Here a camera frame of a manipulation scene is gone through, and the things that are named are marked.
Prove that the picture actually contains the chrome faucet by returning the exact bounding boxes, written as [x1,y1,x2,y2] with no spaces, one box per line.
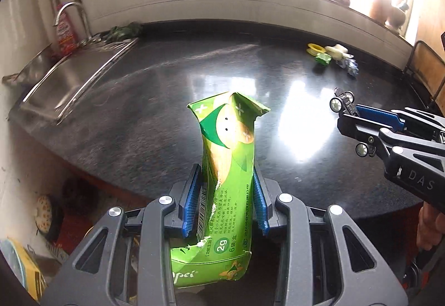
[53,1,93,43]

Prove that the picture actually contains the green cloth by sink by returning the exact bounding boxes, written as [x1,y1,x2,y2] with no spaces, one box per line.
[102,22,143,43]

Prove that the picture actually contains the white crumpled tissue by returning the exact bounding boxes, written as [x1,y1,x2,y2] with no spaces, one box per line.
[324,43,354,61]

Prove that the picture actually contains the green snack bag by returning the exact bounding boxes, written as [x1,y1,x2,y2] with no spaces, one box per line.
[170,92,270,288]

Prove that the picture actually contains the white mortar and pestle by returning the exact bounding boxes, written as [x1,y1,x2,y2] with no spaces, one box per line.
[385,2,410,33]

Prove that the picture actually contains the yellow cardboard box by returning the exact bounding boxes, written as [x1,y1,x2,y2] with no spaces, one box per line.
[1,238,47,303]

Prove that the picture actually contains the small green wrapper piece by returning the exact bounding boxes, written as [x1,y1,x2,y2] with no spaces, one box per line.
[315,53,332,66]

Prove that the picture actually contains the red dish soap bottle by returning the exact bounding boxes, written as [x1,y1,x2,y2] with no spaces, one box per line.
[56,12,78,56]

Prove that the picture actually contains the yellow tape roll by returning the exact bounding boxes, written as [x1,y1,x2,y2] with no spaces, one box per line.
[306,43,326,57]

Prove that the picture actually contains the wooden cutting board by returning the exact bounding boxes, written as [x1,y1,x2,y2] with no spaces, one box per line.
[415,0,445,105]

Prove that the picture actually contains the person's right hand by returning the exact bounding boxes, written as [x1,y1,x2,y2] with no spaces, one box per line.
[416,202,445,251]

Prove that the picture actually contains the stainless steel sink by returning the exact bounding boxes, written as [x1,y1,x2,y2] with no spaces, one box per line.
[8,38,138,124]

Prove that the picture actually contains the black metal rack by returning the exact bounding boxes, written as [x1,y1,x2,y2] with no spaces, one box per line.
[404,41,444,114]

